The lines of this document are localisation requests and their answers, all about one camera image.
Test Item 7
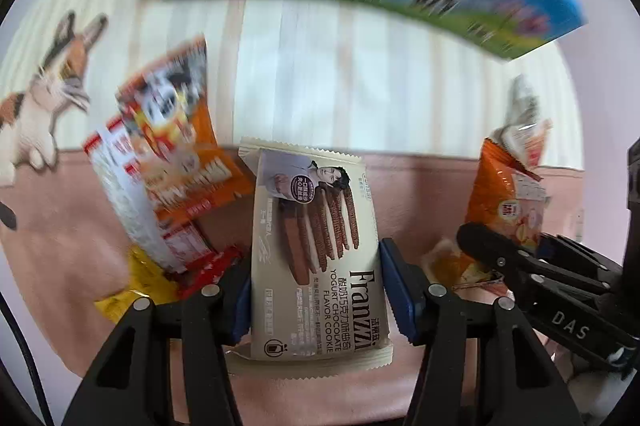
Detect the yellow snack packet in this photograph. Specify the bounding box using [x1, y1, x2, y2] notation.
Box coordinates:
[95, 246, 181, 324]

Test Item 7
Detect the black cable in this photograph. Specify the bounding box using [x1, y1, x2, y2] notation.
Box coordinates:
[0, 291, 54, 426]

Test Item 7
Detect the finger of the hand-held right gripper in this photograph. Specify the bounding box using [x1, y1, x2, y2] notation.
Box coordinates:
[538, 233, 627, 301]
[456, 222, 640, 379]

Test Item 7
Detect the cream chocolate cookie packet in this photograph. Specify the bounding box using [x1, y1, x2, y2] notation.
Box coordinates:
[237, 136, 394, 377]

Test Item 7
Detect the small cream pastry packet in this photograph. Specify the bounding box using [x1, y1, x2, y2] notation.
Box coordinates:
[422, 239, 511, 291]

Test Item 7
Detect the orange chip bag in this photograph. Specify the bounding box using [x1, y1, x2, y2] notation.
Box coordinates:
[467, 75, 554, 257]

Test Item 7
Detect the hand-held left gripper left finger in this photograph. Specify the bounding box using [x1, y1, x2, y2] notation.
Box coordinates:
[62, 263, 253, 426]

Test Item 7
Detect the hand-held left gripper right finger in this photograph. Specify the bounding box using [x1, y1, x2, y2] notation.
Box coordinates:
[378, 237, 583, 426]

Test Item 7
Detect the red snack packet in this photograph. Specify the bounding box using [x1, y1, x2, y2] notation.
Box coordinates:
[165, 245, 247, 302]

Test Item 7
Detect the orange white snack bag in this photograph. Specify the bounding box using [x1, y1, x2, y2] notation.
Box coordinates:
[82, 35, 257, 278]

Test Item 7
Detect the printed cat blanket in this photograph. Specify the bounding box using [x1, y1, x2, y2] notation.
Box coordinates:
[0, 0, 587, 422]

